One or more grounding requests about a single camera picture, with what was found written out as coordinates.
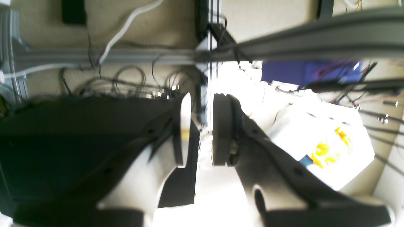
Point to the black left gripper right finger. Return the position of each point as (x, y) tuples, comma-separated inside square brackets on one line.
[(280, 191)]

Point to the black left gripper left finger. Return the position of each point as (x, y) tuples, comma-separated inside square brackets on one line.
[(96, 161)]

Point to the orange cloth in bin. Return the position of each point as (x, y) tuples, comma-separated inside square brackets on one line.
[(336, 145)]

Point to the blue lit computer box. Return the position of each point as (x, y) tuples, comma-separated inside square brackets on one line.
[(303, 73)]

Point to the grey aluminium frame stand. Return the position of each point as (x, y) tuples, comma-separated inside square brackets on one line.
[(375, 33)]

